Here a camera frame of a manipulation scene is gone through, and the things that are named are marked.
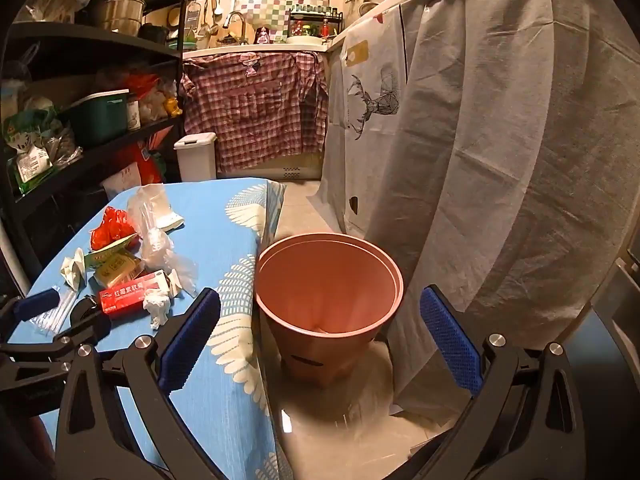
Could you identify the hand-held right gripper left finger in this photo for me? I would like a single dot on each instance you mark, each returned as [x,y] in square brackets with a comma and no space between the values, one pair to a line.
[192,340]

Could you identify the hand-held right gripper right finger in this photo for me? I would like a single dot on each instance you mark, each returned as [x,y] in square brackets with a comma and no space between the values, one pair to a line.
[450,340]

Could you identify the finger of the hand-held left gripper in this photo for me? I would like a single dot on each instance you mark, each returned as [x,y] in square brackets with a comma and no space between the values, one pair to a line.
[92,320]
[37,304]

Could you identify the clear straw packet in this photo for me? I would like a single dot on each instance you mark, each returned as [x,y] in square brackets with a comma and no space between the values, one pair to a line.
[55,317]

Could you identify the red medicine box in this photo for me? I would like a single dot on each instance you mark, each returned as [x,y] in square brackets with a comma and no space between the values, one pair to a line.
[125,295]

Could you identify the white tissue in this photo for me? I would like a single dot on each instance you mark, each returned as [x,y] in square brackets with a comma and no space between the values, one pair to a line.
[157,310]
[72,267]

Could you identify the yellow packet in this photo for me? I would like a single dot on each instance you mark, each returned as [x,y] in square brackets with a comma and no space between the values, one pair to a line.
[120,270]

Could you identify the green snack packet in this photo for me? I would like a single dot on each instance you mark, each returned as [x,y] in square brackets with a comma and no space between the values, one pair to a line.
[107,257]

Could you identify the clear plastic bag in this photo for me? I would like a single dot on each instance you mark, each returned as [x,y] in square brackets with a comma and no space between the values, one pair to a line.
[162,255]

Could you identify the red plastic bag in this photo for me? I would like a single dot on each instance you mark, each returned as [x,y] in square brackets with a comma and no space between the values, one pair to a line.
[112,225]

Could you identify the white tissue pack wrapper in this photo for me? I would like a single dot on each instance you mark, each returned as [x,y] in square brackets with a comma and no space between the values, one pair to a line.
[167,212]

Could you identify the pink plastic bin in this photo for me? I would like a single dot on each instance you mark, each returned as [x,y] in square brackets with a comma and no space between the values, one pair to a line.
[325,290]

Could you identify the white sack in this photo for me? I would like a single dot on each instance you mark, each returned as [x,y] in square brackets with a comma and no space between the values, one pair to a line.
[122,180]

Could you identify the red sack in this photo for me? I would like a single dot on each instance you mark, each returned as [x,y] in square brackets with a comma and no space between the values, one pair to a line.
[147,165]

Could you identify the green food packet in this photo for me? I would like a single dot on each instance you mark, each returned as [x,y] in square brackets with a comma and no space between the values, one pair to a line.
[22,135]

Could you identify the white pedal bin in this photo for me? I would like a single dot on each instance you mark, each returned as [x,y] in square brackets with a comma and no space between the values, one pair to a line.
[197,160]

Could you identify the grey nonwoven cloth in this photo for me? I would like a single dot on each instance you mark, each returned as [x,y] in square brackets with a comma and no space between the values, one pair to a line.
[500,160]

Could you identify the green box with white lid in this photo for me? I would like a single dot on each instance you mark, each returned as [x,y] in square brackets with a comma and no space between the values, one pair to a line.
[100,120]

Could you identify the small can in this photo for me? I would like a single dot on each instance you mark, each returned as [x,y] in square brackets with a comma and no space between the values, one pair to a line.
[133,115]

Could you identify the white deer-print cloth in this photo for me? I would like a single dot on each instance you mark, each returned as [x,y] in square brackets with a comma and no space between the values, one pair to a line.
[370,135]

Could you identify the yellow bag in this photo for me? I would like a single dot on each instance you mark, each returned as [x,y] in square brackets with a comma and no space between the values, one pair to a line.
[172,106]

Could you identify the red plaid cloth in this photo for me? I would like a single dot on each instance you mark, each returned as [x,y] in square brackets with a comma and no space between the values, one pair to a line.
[255,110]

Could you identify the orange plastic bag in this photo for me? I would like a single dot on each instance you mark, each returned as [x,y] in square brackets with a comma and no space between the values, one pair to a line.
[142,85]

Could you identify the black metal shelf rack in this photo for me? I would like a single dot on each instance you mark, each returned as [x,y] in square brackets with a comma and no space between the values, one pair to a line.
[90,39]

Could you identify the black pot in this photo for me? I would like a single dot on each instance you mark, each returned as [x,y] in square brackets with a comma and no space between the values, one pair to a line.
[155,34]

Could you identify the steel pot stack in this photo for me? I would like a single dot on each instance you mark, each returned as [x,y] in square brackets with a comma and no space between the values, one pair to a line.
[122,10]

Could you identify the white bowl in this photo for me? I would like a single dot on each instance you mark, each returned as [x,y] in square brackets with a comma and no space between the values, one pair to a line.
[302,40]

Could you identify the metal grater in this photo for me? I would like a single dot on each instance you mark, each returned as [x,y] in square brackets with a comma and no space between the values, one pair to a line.
[193,16]

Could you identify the metal faucet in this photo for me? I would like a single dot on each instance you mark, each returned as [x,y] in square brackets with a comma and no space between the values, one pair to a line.
[231,16]

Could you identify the black spice rack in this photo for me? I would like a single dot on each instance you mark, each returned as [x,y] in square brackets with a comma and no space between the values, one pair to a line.
[315,10]

